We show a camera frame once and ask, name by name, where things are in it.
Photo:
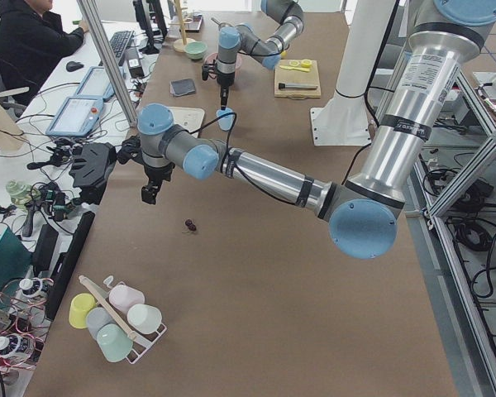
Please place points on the blue teach pendant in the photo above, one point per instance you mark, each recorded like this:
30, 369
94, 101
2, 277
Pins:
76, 117
96, 83

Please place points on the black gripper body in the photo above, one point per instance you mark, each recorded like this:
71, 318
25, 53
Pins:
224, 80
155, 174

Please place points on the yellow cup on rack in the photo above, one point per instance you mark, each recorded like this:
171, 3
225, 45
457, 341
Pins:
80, 306

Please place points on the wooden cup stand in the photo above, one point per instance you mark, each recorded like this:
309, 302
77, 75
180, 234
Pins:
181, 43

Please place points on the light blue plastic cup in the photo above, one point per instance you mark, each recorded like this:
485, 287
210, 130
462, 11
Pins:
225, 118

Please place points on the yellow plastic knife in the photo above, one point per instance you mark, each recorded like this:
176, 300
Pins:
295, 68

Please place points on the white wire cup rack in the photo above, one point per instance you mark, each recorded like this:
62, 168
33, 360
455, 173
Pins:
142, 343

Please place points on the steel muddler black tip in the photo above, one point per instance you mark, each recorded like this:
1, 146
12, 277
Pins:
293, 86

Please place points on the person in black hoodie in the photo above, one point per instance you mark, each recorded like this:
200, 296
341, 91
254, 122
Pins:
32, 43

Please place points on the blue teach pendant near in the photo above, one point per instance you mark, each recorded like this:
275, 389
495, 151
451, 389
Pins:
76, 117

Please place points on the wooden cutting board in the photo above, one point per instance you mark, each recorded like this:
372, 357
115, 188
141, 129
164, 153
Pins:
289, 76

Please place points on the mint cup on rack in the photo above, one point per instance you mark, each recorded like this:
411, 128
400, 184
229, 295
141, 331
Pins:
114, 343

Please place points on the grey cup on rack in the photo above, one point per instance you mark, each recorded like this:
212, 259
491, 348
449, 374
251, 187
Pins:
96, 319

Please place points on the blue teach pendant far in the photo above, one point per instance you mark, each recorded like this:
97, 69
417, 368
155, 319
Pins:
96, 83

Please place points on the grey folded cloth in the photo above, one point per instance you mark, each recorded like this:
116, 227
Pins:
182, 87

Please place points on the pink bowl of ice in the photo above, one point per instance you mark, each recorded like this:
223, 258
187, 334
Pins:
210, 59

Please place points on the dark red cherry pair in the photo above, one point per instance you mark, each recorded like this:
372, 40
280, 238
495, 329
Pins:
190, 227

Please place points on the cream rabbit tray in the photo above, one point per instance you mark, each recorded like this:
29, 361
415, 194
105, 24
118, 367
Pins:
189, 118

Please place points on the green ceramic bowl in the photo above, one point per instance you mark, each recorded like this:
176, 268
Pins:
195, 50

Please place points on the pink cup on rack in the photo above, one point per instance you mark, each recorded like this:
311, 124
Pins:
123, 297

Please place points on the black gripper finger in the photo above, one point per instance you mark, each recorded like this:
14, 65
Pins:
224, 94
150, 191

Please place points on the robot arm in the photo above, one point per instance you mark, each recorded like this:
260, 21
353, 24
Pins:
241, 38
224, 225

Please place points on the black keyboard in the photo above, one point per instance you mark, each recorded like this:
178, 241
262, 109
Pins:
120, 42

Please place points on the white cup on rack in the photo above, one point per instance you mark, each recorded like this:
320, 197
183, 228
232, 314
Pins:
144, 318

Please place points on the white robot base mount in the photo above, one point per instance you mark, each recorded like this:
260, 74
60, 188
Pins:
344, 121

